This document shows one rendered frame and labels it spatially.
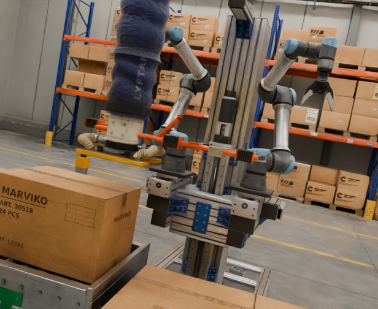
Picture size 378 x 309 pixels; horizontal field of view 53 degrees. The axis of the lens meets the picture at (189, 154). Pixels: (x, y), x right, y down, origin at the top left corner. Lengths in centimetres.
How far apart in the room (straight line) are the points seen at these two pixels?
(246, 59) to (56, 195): 135
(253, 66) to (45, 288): 163
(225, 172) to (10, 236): 120
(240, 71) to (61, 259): 145
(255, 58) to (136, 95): 88
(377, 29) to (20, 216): 955
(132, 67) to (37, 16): 1186
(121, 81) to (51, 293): 97
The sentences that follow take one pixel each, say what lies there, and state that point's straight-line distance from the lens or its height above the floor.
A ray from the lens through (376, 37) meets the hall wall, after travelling 1048.
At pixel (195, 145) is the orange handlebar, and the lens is 176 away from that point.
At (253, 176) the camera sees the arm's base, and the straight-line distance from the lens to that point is 215.
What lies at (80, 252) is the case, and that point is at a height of 68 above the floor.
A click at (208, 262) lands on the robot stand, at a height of 52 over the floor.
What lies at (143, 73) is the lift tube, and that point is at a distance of 181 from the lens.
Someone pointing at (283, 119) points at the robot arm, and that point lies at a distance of 230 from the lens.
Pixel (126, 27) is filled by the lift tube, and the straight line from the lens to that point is 184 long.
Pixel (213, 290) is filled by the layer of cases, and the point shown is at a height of 54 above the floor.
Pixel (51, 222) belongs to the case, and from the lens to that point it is 189.
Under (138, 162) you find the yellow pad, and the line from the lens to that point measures 173.
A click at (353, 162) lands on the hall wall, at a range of 1013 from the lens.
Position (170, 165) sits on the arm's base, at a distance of 226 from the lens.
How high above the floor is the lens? 135
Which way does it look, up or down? 5 degrees down
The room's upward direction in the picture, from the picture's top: 10 degrees clockwise
